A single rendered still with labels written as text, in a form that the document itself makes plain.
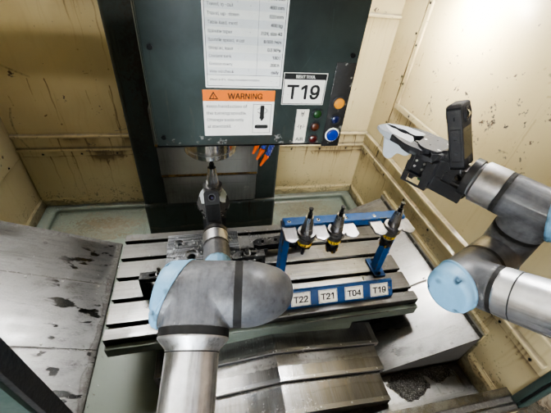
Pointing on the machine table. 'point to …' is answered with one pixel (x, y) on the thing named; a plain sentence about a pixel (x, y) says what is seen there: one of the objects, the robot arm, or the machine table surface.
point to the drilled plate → (194, 246)
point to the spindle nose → (210, 152)
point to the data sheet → (244, 43)
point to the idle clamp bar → (269, 243)
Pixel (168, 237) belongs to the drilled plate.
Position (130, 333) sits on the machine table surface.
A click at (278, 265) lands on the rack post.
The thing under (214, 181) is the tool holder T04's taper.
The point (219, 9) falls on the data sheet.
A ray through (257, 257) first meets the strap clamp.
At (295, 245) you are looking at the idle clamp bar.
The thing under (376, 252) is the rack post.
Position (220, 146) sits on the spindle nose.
